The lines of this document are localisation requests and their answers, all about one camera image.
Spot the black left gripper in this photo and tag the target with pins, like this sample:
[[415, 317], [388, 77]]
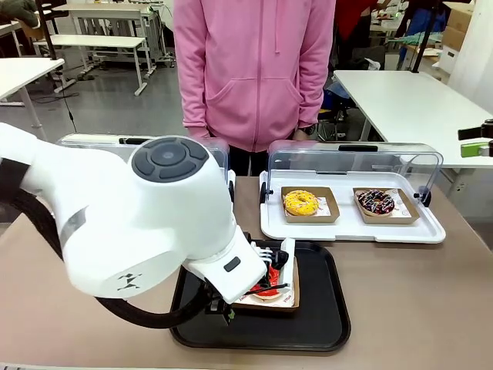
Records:
[[215, 302]]

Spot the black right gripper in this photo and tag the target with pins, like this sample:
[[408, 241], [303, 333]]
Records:
[[489, 133]]

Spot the red glazed donut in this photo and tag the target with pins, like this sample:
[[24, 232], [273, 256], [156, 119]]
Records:
[[266, 294]]

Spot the brown cardboard donut box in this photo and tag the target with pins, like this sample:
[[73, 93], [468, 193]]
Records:
[[308, 219], [277, 308], [389, 220]]

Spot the white printed paper liner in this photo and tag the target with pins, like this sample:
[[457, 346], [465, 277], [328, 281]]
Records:
[[324, 206], [401, 206], [289, 297]]

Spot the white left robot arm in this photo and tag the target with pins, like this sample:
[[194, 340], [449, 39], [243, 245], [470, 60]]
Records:
[[115, 212]]

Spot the black serving tray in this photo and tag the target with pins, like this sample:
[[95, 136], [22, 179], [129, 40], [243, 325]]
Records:
[[319, 300]]

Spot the chocolate sprinkled donut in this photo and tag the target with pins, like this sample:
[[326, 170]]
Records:
[[375, 203]]

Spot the yellow sprinkled donut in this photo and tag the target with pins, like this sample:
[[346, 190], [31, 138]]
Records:
[[300, 203]]

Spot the person's left hand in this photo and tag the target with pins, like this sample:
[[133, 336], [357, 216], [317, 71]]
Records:
[[300, 134]]

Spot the black lid hinge knob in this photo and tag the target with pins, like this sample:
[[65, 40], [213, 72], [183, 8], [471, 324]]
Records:
[[265, 192], [425, 196]]

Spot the large white table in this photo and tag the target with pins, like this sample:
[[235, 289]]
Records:
[[404, 108]]

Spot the white cardboard box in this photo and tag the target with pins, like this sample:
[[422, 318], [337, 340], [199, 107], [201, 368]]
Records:
[[450, 58]]

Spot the black stand pole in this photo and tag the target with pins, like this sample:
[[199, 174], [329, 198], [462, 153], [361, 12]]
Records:
[[47, 31], [423, 34]]

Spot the clear display case lid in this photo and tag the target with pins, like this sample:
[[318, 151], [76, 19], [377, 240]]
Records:
[[346, 162], [221, 154]]

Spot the person in blue top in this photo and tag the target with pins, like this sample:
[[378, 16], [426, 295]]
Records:
[[421, 17]]

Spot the white display case base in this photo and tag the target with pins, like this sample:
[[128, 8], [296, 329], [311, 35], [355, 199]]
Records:
[[346, 232]]

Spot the black wrist watch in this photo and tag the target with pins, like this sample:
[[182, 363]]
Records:
[[310, 129]]

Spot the person in red top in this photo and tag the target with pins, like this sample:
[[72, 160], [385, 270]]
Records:
[[354, 19]]

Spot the person in pink hoodie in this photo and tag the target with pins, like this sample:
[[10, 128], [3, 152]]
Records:
[[250, 77]]

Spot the white bench table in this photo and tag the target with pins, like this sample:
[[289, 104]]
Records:
[[92, 41]]

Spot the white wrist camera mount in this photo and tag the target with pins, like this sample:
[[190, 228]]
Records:
[[288, 254]]

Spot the white desk with frame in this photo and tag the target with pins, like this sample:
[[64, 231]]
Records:
[[115, 11]]

